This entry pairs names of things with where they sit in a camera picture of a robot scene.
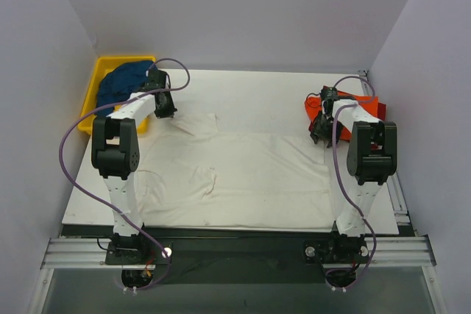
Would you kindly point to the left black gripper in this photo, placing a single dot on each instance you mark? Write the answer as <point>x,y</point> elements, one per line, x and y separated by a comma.
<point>165,109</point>

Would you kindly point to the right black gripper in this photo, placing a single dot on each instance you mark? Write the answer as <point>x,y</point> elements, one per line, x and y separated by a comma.
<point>323,127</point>

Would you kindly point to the white t-shirt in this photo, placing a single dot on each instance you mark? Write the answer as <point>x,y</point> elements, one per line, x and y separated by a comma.
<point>193,175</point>

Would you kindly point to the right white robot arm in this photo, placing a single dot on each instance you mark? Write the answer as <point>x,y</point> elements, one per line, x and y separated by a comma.
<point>371,158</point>

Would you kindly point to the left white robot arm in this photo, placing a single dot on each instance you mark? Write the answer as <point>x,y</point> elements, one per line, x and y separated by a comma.
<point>115,154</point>

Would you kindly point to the blue t-shirt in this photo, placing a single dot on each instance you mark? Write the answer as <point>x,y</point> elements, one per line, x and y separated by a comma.
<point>120,83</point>

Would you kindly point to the folded orange t-shirt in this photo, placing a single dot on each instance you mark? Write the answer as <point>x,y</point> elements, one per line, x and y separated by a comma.
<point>313,106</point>

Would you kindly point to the folded dark red t-shirt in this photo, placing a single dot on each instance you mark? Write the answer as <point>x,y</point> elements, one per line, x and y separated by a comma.
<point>381,111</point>

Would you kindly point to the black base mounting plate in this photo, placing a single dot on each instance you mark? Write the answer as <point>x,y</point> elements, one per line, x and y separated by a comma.
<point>164,256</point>

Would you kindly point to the aluminium frame rail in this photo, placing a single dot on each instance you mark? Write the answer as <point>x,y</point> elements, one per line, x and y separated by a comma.
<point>69,253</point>

